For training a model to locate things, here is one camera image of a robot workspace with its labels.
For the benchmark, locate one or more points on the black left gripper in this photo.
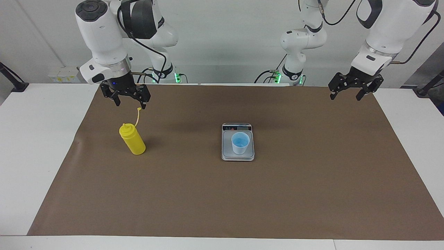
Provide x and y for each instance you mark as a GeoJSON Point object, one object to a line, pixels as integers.
{"type": "Point", "coordinates": [357, 80]}

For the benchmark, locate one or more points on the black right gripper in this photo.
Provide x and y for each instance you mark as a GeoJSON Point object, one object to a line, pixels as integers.
{"type": "Point", "coordinates": [123, 86]}

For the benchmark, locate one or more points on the yellow squeeze bottle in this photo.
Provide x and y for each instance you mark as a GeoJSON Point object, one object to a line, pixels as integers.
{"type": "Point", "coordinates": [133, 142]}

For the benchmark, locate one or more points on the light blue plastic cup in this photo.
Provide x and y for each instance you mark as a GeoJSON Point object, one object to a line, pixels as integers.
{"type": "Point", "coordinates": [240, 147]}

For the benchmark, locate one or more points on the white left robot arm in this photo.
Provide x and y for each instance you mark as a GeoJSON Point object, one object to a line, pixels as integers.
{"type": "Point", "coordinates": [392, 27]}

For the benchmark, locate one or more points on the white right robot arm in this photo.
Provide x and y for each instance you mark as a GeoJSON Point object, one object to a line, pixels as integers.
{"type": "Point", "coordinates": [102, 34]}

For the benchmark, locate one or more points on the silver digital kitchen scale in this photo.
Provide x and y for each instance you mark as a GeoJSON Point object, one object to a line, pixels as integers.
{"type": "Point", "coordinates": [227, 151]}

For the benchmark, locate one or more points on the black clamp stand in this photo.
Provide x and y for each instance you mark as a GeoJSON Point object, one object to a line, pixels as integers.
{"type": "Point", "coordinates": [425, 91]}
{"type": "Point", "coordinates": [19, 85]}

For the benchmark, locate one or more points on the brown paper table mat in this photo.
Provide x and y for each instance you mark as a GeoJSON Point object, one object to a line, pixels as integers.
{"type": "Point", "coordinates": [222, 201]}

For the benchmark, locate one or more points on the white wall socket box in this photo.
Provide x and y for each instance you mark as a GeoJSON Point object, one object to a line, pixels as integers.
{"type": "Point", "coordinates": [64, 74]}

